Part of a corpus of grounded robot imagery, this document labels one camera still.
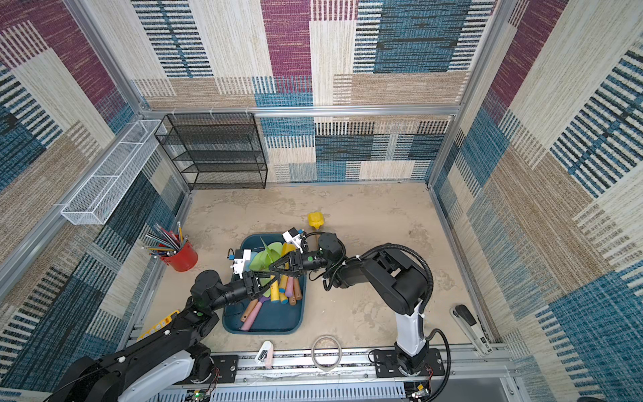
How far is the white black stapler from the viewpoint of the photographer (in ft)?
2.49

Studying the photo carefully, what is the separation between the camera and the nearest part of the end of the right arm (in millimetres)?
742

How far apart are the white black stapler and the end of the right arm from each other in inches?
18.3

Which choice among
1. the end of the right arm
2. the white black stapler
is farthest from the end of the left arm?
the white black stapler

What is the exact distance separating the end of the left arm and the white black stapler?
627 millimetres

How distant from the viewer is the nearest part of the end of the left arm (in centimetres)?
69

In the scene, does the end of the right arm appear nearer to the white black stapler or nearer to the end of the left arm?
the end of the left arm
